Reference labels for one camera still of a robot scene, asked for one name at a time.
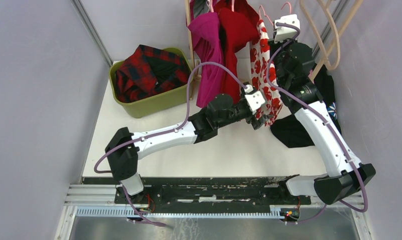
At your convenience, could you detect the white red floral garment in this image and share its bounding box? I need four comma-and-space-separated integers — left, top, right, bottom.
249, 19, 283, 126

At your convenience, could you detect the beige plastic hanger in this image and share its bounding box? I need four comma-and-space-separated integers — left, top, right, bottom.
298, 0, 341, 72

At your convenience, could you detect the pink wire hanger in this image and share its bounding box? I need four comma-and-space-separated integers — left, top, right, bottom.
258, 1, 293, 27

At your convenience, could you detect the red dress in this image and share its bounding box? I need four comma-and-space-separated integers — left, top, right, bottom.
215, 0, 261, 105

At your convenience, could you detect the red navy plaid skirt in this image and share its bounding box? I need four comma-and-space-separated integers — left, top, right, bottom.
113, 44, 191, 103

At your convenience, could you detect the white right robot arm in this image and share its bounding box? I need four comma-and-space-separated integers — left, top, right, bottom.
267, 39, 376, 205

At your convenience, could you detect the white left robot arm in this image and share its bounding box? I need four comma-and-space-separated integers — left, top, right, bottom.
105, 91, 266, 204

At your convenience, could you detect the magenta pleated skirt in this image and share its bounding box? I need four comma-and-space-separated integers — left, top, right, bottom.
188, 12, 225, 108

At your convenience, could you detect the black shirt with flower print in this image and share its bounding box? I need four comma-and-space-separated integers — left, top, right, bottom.
270, 65, 342, 148

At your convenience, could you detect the wooden clothes rack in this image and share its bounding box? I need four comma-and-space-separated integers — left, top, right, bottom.
184, 0, 365, 89

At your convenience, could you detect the olive green plastic basket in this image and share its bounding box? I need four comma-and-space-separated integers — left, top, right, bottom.
109, 47, 191, 119

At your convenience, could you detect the grey garment on rack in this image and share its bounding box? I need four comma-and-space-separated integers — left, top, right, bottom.
189, 0, 209, 20

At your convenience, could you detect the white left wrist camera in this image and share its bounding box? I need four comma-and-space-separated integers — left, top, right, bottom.
244, 84, 266, 114

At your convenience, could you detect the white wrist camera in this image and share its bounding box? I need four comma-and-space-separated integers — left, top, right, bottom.
273, 14, 300, 44
244, 84, 266, 114

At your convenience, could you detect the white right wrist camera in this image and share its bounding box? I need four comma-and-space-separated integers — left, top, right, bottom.
273, 14, 300, 44

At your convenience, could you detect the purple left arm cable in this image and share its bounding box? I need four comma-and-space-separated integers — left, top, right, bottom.
93, 61, 249, 228

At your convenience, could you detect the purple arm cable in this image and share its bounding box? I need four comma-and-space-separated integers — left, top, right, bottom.
265, 21, 369, 225
93, 61, 249, 228

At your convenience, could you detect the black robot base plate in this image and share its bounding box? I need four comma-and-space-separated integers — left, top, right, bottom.
81, 175, 347, 215

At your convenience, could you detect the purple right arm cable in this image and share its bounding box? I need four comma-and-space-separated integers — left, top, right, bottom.
265, 21, 369, 225

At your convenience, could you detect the aluminium corner rail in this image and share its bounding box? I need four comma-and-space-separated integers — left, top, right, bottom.
71, 0, 113, 67

